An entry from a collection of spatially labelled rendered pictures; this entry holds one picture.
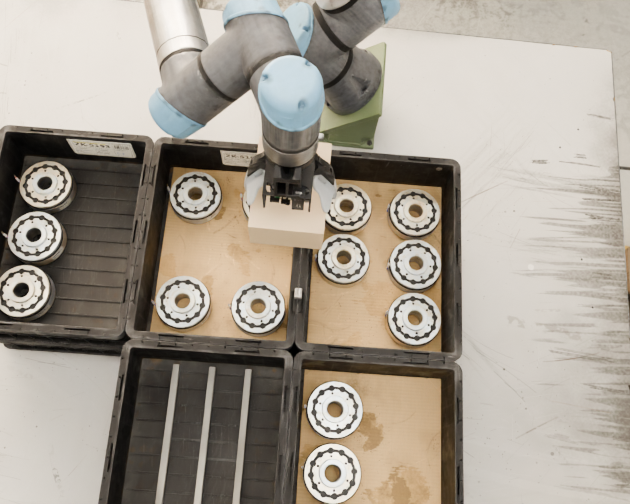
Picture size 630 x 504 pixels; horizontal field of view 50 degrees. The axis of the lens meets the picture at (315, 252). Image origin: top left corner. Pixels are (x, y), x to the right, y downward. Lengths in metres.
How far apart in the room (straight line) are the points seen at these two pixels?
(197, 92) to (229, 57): 0.06
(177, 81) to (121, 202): 0.56
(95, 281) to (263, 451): 0.46
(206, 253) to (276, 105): 0.63
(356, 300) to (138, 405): 0.46
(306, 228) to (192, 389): 0.41
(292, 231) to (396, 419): 0.44
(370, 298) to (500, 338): 0.33
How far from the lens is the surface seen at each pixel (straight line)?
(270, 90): 0.79
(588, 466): 1.55
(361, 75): 1.48
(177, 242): 1.38
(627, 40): 2.94
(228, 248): 1.37
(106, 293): 1.38
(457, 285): 1.27
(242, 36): 0.86
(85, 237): 1.43
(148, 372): 1.33
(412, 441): 1.31
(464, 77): 1.75
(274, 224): 1.07
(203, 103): 0.90
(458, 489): 1.24
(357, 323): 1.33
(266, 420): 1.29
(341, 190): 1.38
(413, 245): 1.36
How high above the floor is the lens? 2.12
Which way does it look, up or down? 71 degrees down
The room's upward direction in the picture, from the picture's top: 8 degrees clockwise
